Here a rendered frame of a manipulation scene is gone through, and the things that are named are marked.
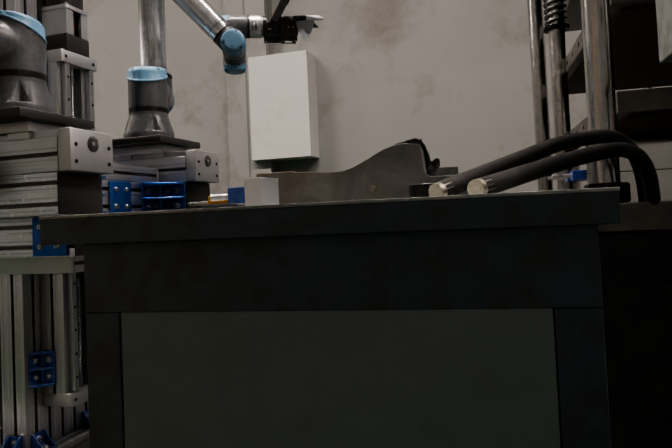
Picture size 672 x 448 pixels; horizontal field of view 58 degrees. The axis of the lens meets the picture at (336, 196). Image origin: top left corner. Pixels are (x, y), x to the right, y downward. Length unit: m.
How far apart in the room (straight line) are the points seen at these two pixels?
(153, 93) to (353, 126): 2.22
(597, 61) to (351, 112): 2.65
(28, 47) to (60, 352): 0.76
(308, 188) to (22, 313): 0.81
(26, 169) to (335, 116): 2.79
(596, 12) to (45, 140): 1.22
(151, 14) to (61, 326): 1.01
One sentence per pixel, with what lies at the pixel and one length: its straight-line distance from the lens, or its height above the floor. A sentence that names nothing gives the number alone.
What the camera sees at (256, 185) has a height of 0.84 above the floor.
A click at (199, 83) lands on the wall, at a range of 4.44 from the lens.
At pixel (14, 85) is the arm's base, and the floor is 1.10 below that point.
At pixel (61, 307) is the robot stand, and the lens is 1.72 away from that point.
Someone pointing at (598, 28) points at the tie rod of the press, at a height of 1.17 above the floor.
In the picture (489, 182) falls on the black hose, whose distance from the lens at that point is 0.92.
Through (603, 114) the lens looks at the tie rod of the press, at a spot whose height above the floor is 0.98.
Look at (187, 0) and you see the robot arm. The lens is 2.00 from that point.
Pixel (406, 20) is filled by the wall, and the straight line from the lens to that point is 4.01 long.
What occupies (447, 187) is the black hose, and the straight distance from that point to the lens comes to 0.95.
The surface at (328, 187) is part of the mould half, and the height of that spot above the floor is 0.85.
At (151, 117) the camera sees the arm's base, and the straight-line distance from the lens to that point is 1.89.
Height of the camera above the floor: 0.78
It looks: 2 degrees up
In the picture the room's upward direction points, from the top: 3 degrees counter-clockwise
